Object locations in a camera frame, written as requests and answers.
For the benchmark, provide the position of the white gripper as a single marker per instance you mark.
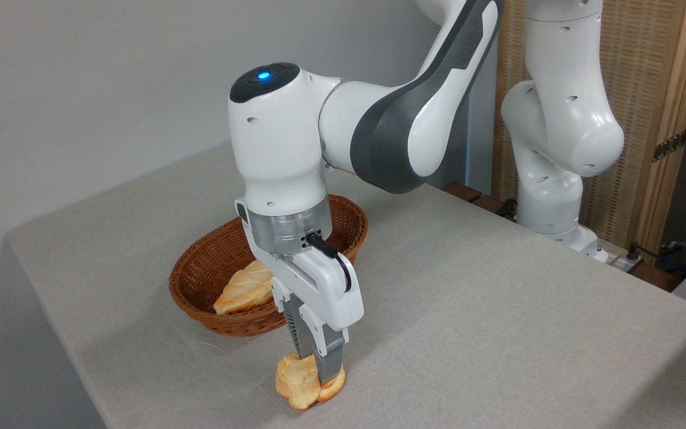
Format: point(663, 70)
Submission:
point(325, 289)

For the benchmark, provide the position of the round flower-shaped bread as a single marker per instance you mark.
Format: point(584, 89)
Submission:
point(296, 381)

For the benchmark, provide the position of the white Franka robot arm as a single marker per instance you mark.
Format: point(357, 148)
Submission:
point(283, 149)

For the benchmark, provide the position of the long braided bread loaf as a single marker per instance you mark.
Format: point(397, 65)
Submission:
point(245, 292)

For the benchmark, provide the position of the brown oval wicker basket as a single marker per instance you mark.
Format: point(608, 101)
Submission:
point(206, 268)

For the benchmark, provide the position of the white power strip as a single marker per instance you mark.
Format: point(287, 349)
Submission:
point(623, 262)

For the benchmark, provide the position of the dark metal screen hinge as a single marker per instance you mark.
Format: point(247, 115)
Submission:
point(670, 145)

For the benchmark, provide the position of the wooden woven folding screen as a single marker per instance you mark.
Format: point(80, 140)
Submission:
point(655, 71)

